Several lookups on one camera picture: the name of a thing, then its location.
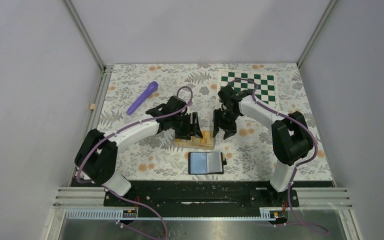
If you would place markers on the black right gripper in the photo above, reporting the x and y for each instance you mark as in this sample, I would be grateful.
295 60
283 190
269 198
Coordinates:
229 130

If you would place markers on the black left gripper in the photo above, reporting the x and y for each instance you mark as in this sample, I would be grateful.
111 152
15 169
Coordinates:
191 129

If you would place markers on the clear box of cards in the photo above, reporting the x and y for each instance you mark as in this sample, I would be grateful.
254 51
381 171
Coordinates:
205 143

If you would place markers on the black leather card holder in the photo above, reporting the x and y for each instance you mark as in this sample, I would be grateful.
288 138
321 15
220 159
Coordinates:
206 163

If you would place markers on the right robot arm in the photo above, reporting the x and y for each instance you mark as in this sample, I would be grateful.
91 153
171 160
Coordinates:
291 138

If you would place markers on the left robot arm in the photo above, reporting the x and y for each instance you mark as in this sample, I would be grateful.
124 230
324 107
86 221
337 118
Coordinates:
98 153

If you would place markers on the purple toy microphone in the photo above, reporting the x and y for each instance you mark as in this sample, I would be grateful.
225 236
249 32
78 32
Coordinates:
150 89

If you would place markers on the green white chessboard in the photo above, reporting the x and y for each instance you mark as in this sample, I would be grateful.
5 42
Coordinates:
262 86

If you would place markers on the floral tablecloth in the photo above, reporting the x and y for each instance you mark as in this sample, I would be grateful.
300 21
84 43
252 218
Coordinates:
249 153

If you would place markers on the small wooden block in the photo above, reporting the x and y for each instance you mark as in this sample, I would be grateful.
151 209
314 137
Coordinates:
92 106

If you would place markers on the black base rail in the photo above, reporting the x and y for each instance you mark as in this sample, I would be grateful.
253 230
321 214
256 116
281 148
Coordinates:
211 199

